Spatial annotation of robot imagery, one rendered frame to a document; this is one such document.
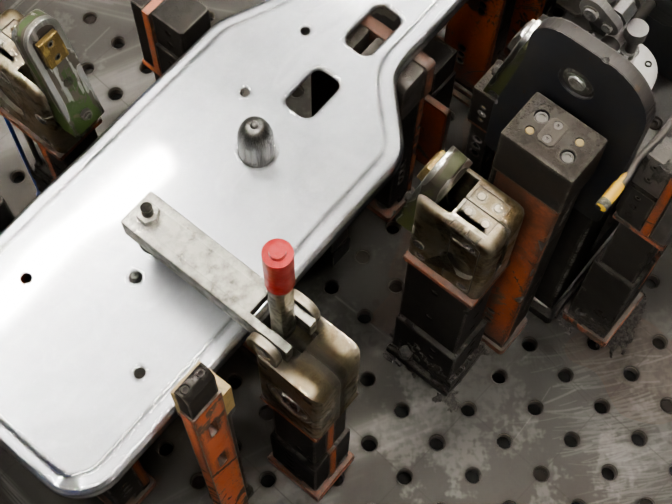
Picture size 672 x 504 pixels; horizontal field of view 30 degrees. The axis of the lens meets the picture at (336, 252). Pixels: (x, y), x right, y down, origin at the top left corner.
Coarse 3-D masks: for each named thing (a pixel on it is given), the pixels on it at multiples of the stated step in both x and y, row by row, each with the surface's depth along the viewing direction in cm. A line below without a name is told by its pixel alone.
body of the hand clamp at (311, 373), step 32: (320, 320) 99; (320, 352) 98; (352, 352) 98; (288, 384) 97; (320, 384) 97; (352, 384) 103; (288, 416) 107; (320, 416) 100; (288, 448) 119; (320, 448) 115; (320, 480) 124
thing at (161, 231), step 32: (128, 224) 99; (160, 224) 99; (192, 224) 99; (160, 256) 99; (192, 256) 98; (224, 256) 98; (224, 288) 97; (256, 288) 97; (256, 320) 96; (288, 352) 95
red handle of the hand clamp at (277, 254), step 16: (272, 240) 84; (272, 256) 83; (288, 256) 84; (272, 272) 84; (288, 272) 85; (272, 288) 87; (288, 288) 87; (272, 304) 91; (288, 304) 92; (272, 320) 95; (288, 320) 94; (288, 336) 97
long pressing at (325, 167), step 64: (320, 0) 117; (384, 0) 117; (448, 0) 116; (192, 64) 114; (256, 64) 114; (320, 64) 114; (384, 64) 114; (128, 128) 111; (192, 128) 111; (320, 128) 111; (384, 128) 111; (64, 192) 108; (128, 192) 109; (192, 192) 109; (256, 192) 109; (320, 192) 109; (0, 256) 106; (64, 256) 106; (128, 256) 106; (256, 256) 106; (320, 256) 107; (0, 320) 104; (64, 320) 104; (128, 320) 104; (192, 320) 104; (0, 384) 102; (64, 384) 102; (128, 384) 102; (64, 448) 100; (128, 448) 99
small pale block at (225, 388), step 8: (192, 368) 96; (184, 376) 95; (216, 376) 95; (224, 384) 95; (224, 392) 95; (176, 400) 96; (224, 400) 96; (232, 400) 98; (176, 408) 99; (232, 408) 100; (232, 424) 104; (232, 432) 106; (240, 464) 117; (248, 488) 128; (248, 496) 127
